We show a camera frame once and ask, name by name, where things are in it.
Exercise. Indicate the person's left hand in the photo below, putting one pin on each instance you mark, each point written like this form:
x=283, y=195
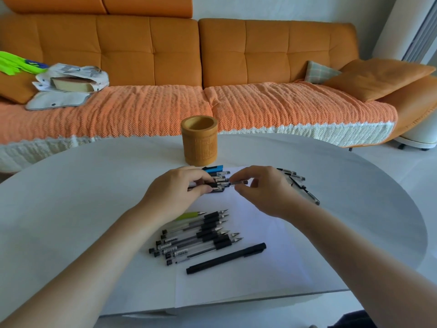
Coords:
x=170, y=191

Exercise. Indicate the person's right hand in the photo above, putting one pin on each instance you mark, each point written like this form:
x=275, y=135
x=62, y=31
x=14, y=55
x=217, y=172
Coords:
x=269, y=191

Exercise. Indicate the person's right thumb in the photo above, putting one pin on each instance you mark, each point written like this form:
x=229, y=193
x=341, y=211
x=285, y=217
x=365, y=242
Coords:
x=244, y=194

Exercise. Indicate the person's left thumb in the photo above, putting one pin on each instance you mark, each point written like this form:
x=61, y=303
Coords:
x=201, y=190

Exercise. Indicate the clear black-grip gel pen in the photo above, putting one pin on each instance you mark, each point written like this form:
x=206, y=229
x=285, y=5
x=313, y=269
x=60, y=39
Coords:
x=223, y=183

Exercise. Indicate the person's left forearm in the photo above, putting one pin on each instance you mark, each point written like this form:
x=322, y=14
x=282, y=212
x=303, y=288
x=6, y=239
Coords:
x=88, y=269

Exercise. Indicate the person's right forearm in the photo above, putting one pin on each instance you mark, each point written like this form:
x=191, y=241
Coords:
x=362, y=266

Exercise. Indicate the pile of capped gel pens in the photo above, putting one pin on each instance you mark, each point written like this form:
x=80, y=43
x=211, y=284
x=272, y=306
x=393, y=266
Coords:
x=222, y=176

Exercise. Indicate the blue capped pen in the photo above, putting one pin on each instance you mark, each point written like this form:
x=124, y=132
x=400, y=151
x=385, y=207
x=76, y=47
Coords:
x=213, y=168

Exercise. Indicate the green barrel pen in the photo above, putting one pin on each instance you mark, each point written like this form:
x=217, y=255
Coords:
x=187, y=215

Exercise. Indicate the row of uncapped black pens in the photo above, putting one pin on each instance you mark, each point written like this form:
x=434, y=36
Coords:
x=201, y=237

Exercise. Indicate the bamboo pen holder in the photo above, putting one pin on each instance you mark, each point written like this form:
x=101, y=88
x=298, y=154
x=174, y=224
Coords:
x=199, y=143

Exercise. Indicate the short black clip pen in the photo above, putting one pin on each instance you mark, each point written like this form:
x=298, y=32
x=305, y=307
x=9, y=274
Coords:
x=297, y=176
x=286, y=172

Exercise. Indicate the silver pen with black clip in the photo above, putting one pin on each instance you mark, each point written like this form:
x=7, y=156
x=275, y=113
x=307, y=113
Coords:
x=307, y=193

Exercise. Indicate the white paper sheet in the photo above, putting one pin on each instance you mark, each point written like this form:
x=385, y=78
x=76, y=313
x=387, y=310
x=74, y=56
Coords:
x=266, y=256

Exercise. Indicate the black marker pen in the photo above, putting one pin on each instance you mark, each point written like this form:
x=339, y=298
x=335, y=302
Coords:
x=225, y=258

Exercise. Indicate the orange knit sofa cover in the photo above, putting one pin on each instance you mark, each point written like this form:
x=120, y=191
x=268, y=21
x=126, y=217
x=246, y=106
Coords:
x=112, y=112
x=293, y=105

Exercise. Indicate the checked pastel cushion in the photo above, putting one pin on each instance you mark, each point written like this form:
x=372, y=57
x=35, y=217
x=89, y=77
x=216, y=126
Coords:
x=319, y=73

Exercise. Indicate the orange sofa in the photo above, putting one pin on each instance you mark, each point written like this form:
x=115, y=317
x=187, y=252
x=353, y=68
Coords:
x=239, y=51

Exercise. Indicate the white patterned fabric bag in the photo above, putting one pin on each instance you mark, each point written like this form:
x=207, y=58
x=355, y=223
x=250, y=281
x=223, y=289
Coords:
x=68, y=99

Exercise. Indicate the dark trousers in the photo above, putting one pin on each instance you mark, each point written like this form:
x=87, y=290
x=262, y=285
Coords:
x=351, y=321

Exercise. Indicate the cream book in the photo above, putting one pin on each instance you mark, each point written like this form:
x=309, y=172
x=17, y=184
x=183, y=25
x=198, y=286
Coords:
x=73, y=84

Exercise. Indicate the large orange cushion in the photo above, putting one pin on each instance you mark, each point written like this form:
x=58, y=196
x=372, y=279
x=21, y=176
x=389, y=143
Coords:
x=379, y=78

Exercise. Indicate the small orange cushion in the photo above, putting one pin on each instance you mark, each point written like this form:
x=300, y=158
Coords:
x=15, y=87

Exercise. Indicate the neon green fabric item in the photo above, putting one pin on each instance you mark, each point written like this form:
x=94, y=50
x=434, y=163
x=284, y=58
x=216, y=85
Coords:
x=17, y=64

